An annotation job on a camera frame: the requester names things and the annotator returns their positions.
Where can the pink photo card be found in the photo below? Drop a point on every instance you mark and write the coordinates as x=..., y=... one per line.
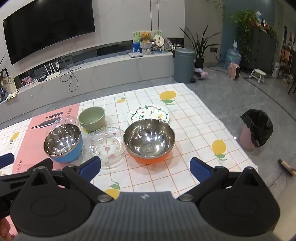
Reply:
x=26, y=80

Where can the white checkered lemon tablecloth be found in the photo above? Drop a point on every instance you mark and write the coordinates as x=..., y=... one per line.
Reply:
x=196, y=129

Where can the white router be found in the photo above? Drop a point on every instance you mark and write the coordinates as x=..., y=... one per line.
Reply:
x=53, y=75

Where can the pink trash can black bag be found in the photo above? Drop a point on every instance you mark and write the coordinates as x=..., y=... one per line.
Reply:
x=247, y=139

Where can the large clear floral glass plate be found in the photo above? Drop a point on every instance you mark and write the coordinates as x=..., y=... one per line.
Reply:
x=104, y=148

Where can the green printed picture box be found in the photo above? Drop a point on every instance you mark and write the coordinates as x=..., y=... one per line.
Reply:
x=136, y=38

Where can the pink printed mat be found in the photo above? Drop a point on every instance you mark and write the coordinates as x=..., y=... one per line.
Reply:
x=34, y=139

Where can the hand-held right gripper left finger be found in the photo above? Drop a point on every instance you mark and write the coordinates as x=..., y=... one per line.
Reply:
x=89, y=168

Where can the trailing green plant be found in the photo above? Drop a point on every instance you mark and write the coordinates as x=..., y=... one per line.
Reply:
x=245, y=23

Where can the grey pedal trash bin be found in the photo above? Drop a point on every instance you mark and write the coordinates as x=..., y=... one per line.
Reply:
x=183, y=67

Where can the dark grey cabinet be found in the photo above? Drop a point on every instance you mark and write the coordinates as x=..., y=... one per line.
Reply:
x=261, y=51

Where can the round white fan ornament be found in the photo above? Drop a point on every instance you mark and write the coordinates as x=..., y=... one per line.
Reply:
x=159, y=39

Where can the blue snack packets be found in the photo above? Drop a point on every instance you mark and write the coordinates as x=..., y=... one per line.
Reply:
x=2, y=95

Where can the white rolling stool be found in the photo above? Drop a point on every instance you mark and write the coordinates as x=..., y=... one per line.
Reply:
x=258, y=72

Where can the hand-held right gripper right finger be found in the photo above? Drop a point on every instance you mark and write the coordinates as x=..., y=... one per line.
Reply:
x=198, y=168

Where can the small white flat box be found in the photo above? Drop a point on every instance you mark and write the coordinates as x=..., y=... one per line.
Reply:
x=135, y=55

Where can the brown teddy bear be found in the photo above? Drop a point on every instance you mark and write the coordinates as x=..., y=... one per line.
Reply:
x=146, y=36

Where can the floral fabric bag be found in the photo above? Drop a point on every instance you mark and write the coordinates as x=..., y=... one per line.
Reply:
x=201, y=74

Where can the white painted ceramic plate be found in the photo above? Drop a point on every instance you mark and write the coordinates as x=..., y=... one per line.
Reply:
x=150, y=113

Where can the orange steel bowl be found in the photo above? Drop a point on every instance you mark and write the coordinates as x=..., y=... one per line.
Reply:
x=148, y=139

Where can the green spiky houseplant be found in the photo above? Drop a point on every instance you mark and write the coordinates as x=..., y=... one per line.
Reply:
x=1, y=69

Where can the decorative display plate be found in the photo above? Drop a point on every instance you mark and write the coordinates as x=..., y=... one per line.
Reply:
x=168, y=44

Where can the black wall television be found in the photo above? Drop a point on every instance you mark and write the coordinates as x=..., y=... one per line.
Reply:
x=46, y=27

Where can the blue water jug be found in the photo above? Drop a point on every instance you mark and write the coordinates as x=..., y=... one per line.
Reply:
x=232, y=58

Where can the dark wooden chair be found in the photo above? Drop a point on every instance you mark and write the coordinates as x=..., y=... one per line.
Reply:
x=292, y=76

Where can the white marble tv console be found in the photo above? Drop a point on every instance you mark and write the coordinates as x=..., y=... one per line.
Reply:
x=115, y=67

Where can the potted plant with long leaves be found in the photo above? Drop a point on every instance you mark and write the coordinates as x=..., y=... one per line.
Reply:
x=199, y=62

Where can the pink space heater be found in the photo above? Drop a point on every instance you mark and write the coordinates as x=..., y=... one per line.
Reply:
x=234, y=70

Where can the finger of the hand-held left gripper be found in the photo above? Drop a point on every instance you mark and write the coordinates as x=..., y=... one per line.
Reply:
x=13, y=177
x=5, y=160

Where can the white printed paper bag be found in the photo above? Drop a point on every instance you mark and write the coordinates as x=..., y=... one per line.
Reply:
x=8, y=84

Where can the green ceramic bowl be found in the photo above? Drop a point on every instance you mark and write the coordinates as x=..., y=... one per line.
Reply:
x=92, y=122

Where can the blue steel bowl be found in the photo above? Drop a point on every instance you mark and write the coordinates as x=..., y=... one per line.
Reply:
x=67, y=157

